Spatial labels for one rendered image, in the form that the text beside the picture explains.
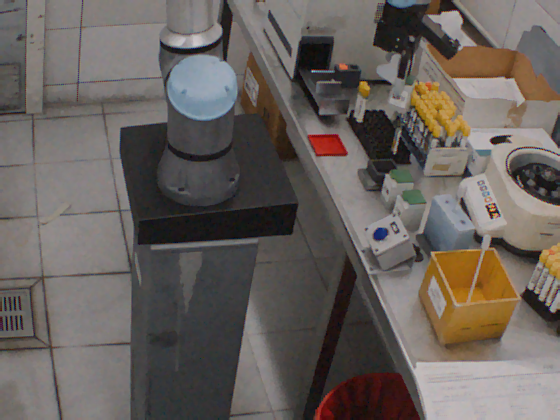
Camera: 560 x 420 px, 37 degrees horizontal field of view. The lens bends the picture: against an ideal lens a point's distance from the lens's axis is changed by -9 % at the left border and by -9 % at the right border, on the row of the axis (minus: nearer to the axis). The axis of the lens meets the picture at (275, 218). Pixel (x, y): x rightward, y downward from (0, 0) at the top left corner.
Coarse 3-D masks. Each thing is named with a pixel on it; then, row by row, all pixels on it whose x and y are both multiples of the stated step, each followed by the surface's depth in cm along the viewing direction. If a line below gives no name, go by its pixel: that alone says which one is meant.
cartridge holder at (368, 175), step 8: (368, 160) 180; (376, 160) 180; (384, 160) 180; (392, 160) 181; (368, 168) 180; (376, 168) 181; (384, 168) 182; (392, 168) 181; (360, 176) 180; (368, 176) 179; (376, 176) 177; (384, 176) 177; (368, 184) 177; (376, 184) 177
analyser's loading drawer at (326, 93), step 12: (300, 72) 203; (312, 72) 197; (324, 72) 198; (312, 84) 197; (324, 84) 195; (336, 84) 196; (324, 96) 195; (336, 96) 196; (324, 108) 192; (336, 108) 193
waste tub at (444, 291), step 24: (432, 264) 150; (456, 264) 153; (432, 288) 150; (456, 288) 158; (480, 288) 158; (504, 288) 149; (432, 312) 150; (456, 312) 142; (480, 312) 143; (504, 312) 145; (456, 336) 146; (480, 336) 148
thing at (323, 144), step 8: (312, 136) 189; (320, 136) 189; (328, 136) 190; (336, 136) 190; (312, 144) 186; (320, 144) 187; (328, 144) 188; (336, 144) 188; (320, 152) 184; (328, 152) 185; (336, 152) 185; (344, 152) 185
